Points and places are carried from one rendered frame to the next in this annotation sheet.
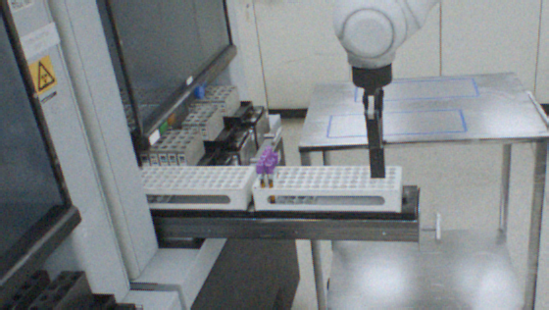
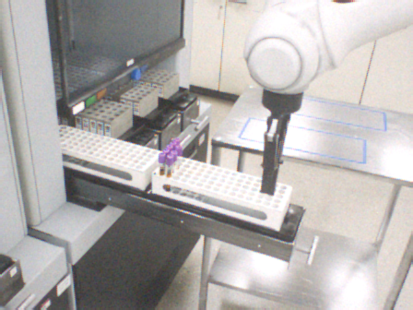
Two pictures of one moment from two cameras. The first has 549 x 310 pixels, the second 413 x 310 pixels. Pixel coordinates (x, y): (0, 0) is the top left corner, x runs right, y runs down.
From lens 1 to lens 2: 30 cm
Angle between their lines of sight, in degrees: 8
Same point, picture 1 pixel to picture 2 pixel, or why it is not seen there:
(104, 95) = (33, 63)
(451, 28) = (380, 60)
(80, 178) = not seen: outside the picture
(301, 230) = (186, 221)
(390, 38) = (296, 75)
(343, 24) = (251, 48)
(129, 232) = (37, 186)
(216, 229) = (115, 199)
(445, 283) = (314, 280)
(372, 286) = (252, 267)
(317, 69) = not seen: hidden behind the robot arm
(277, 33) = (239, 34)
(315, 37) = not seen: hidden behind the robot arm
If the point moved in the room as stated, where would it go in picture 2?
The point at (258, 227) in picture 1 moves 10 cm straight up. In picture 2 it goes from (150, 208) to (150, 171)
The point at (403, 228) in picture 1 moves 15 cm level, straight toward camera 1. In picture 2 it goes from (277, 246) to (263, 300)
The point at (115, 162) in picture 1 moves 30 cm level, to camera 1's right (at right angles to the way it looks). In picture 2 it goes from (32, 124) to (178, 147)
